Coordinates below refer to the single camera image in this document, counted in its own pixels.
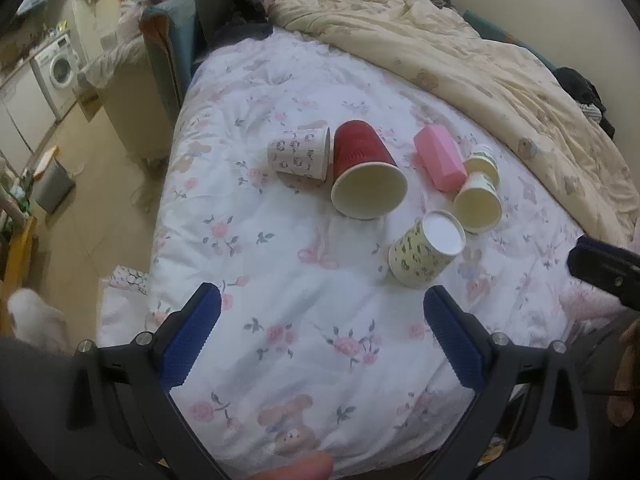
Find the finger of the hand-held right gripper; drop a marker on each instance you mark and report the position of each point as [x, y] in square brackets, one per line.
[602, 267]

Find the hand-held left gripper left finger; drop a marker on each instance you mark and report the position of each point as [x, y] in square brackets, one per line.
[190, 341]

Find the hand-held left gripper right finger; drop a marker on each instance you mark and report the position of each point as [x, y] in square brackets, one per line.
[454, 346]

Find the yellow green print paper cup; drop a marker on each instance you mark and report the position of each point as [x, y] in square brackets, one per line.
[425, 250]

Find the cream paper cup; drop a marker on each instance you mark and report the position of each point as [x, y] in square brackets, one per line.
[477, 205]

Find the small green print paper cup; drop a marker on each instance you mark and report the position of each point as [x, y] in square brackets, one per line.
[484, 157]

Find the pink faceted cup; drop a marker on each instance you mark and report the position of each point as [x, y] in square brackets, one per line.
[440, 157]

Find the red paper cup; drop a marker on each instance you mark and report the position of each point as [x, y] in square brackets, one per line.
[362, 170]

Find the white cartoon print paper cup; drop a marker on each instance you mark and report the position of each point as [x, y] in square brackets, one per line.
[297, 154]

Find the person's right hand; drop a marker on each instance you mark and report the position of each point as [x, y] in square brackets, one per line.
[627, 395]

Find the person's left hand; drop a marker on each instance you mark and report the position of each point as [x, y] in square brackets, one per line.
[295, 467]

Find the floral patterned cloth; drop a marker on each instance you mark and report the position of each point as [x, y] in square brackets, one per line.
[127, 279]

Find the white floral bed blanket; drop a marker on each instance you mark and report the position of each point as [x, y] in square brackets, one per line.
[300, 310]

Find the white fluffy object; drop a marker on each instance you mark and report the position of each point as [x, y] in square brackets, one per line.
[37, 317]

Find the black clothes heap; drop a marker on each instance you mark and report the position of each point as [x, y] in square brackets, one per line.
[585, 97]

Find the yellow stool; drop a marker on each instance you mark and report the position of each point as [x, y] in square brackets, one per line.
[20, 250]

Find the grey trash bin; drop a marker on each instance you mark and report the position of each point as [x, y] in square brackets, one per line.
[52, 187]

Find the beige bear print duvet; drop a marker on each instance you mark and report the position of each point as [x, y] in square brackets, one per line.
[475, 60]

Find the teal pillow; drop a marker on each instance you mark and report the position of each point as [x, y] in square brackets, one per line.
[505, 37]

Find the white cabinet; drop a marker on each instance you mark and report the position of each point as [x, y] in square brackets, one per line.
[22, 115]

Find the white washing machine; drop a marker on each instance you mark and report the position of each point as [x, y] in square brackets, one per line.
[57, 72]

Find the dark clothes pile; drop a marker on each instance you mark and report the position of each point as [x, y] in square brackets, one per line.
[227, 5]

